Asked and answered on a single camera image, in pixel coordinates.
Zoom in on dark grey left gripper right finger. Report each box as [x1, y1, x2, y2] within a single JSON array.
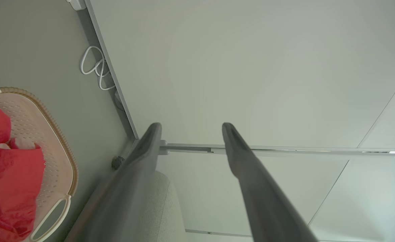
[[222, 122, 319, 242]]

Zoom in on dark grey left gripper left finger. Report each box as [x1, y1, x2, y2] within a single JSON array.
[[65, 122, 162, 242]]

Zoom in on red cloth garment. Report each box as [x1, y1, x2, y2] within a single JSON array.
[[0, 103, 46, 242]]

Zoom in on light grey padded cushion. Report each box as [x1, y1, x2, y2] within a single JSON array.
[[134, 170, 186, 242]]

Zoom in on cream perforated laundry basket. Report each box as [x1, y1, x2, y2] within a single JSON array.
[[0, 87, 79, 242]]

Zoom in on white plastic power box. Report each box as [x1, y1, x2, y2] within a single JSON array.
[[66, 0, 87, 11]]

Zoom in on grey metal partition frame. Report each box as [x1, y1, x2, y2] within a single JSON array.
[[84, 0, 395, 156]]

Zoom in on white looped cable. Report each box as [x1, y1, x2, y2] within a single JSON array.
[[80, 45, 117, 91]]

